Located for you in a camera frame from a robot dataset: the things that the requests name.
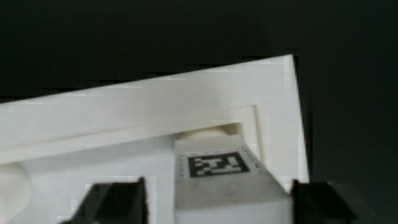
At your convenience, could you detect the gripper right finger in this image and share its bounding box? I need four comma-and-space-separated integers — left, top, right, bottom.
290, 179, 381, 224

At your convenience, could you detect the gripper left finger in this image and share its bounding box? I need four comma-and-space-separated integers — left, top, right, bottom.
61, 178, 150, 224

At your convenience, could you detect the white table leg with tag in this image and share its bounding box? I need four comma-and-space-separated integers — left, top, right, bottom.
175, 127, 294, 224

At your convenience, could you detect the white square table top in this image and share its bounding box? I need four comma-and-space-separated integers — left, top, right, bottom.
0, 56, 310, 224

